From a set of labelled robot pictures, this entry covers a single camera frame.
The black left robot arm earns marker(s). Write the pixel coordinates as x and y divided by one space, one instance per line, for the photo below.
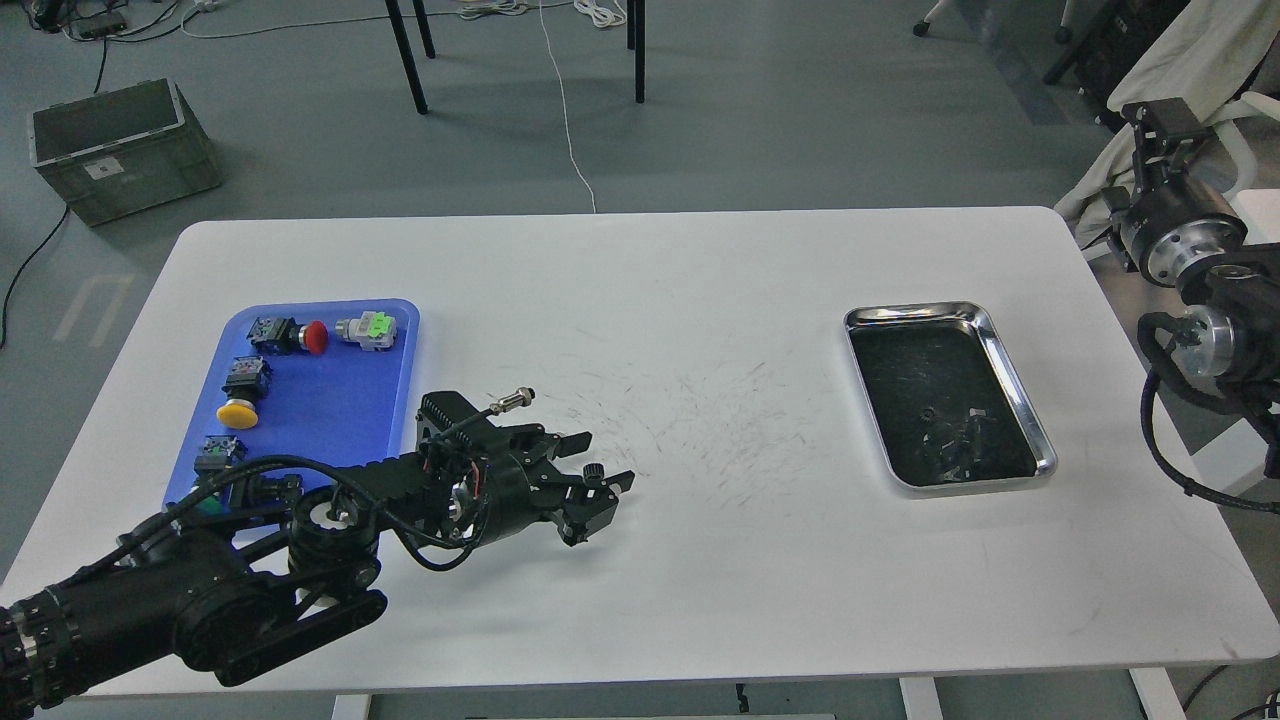
268 559

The silver metal tray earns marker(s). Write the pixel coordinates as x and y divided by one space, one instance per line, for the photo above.
947 355

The yellow push button switch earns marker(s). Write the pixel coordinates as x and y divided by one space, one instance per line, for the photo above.
246 385

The grey green plastic crate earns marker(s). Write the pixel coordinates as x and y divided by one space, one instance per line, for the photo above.
111 155

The grey green switch part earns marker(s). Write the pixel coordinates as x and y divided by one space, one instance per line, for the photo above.
372 331

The beige cloth on chair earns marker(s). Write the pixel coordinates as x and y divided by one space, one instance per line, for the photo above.
1203 57

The black table leg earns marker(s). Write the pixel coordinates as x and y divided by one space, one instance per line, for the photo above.
423 24
406 57
636 43

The blue plastic tray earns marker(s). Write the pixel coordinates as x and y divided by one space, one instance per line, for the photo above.
345 407

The red push button switch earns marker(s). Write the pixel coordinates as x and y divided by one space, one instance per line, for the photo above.
283 335

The green push button switch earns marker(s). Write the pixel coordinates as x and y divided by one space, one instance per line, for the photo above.
216 454

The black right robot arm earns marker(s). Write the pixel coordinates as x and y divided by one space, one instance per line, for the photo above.
1222 353

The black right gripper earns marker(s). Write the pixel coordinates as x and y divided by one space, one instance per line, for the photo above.
1169 232

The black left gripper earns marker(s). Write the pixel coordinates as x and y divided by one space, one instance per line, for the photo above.
494 479

